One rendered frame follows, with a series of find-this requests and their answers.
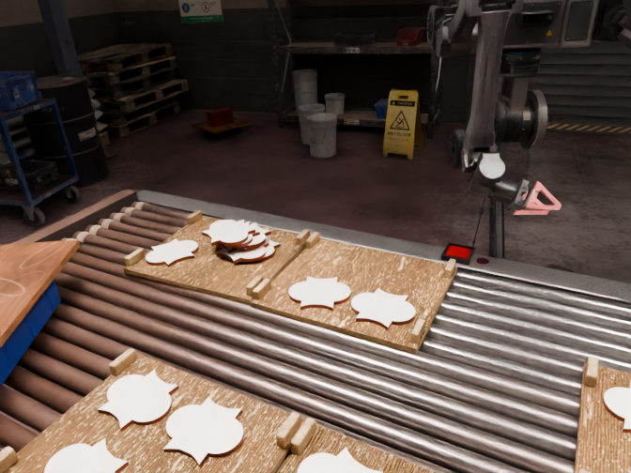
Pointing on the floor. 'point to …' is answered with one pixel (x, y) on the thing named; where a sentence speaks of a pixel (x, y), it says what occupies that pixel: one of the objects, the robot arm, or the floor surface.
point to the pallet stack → (131, 84)
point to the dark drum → (47, 136)
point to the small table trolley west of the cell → (29, 200)
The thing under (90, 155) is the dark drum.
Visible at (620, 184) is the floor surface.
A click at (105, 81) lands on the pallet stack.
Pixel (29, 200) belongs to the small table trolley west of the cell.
